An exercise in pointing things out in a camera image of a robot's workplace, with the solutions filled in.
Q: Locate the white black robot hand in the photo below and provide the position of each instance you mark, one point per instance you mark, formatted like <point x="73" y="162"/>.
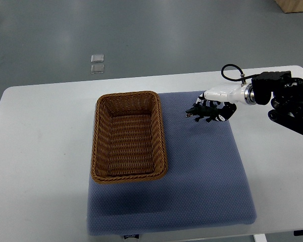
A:
<point x="222" y="99"/>

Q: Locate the dark toy crocodile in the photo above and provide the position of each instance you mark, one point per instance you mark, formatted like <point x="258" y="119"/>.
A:
<point x="208" y="112"/>

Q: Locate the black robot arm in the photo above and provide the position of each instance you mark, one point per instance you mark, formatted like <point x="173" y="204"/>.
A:
<point x="285" y="94"/>

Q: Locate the brown wicker basket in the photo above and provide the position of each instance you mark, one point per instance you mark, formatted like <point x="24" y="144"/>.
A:
<point x="128" y="143"/>

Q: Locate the blue-grey foam cushion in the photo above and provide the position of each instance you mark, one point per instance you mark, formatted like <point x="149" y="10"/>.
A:
<point x="205" y="185"/>

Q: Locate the wooden box corner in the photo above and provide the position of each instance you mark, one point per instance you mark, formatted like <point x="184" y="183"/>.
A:
<point x="290" y="6"/>

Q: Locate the upper clear floor plate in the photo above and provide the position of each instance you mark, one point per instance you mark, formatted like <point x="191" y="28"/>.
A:
<point x="97" y="58"/>

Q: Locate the white table leg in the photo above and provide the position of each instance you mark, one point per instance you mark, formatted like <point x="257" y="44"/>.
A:
<point x="260" y="238"/>

